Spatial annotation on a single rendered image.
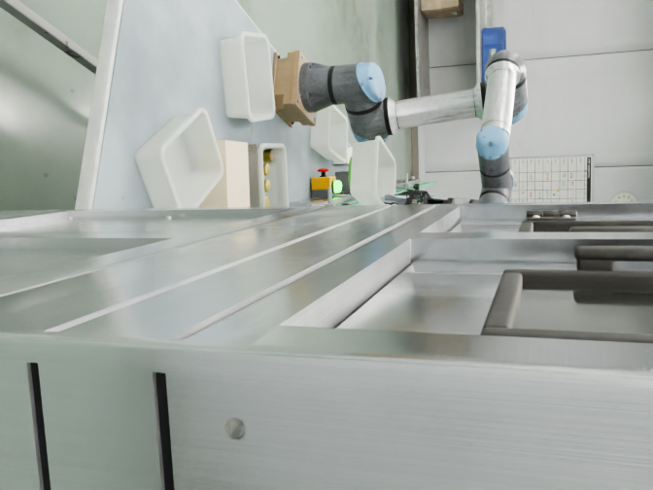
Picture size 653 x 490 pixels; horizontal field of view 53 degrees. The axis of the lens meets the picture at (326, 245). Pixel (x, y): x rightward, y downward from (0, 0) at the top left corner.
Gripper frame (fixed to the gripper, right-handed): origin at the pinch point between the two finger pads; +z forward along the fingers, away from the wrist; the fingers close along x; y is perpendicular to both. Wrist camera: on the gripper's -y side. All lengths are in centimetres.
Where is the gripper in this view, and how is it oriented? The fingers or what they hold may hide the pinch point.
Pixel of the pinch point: (379, 204)
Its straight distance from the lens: 177.6
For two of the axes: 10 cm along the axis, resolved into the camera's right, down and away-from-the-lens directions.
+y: -3.2, -1.8, -9.3
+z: -9.3, -1.3, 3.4
